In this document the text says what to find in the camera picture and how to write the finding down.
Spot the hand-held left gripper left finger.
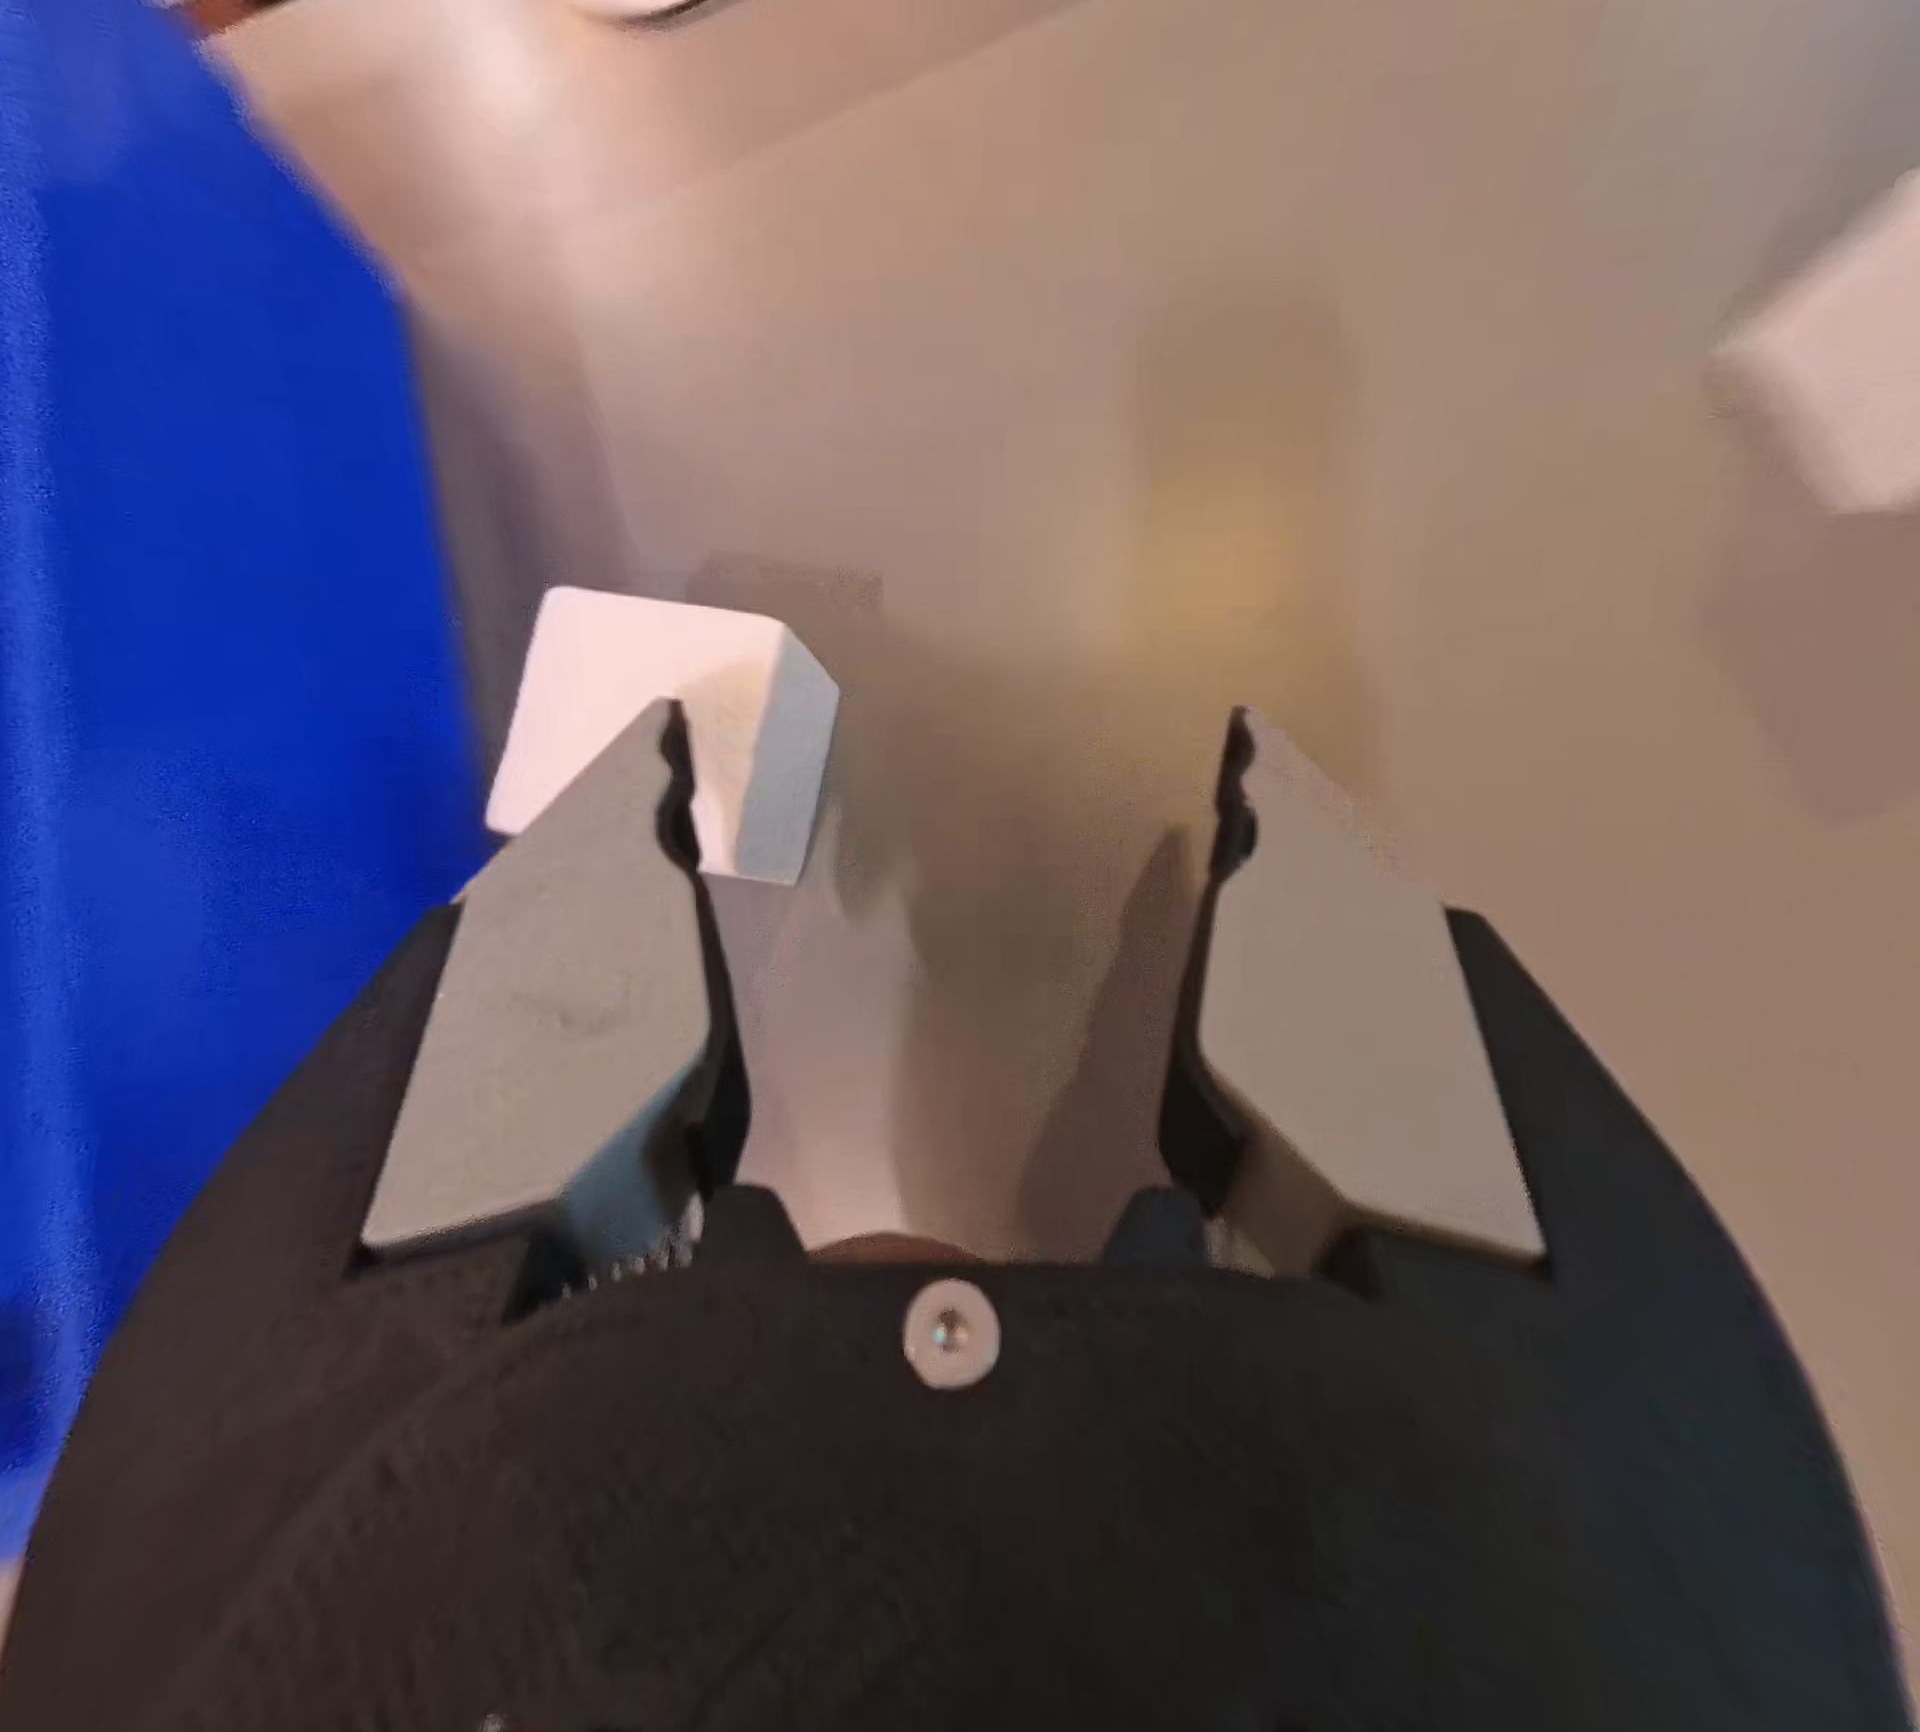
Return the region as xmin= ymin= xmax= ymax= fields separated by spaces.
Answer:
xmin=360 ymin=695 xmax=752 ymax=1266

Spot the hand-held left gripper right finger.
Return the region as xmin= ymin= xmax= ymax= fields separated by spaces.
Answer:
xmin=1153 ymin=706 xmax=1550 ymax=1282

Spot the white hard foam cube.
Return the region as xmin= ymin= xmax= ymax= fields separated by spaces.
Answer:
xmin=484 ymin=584 xmax=841 ymax=888
xmin=1705 ymin=168 xmax=1920 ymax=519

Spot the large blue plastic bin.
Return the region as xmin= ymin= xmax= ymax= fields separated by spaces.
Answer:
xmin=0 ymin=0 xmax=499 ymax=1509

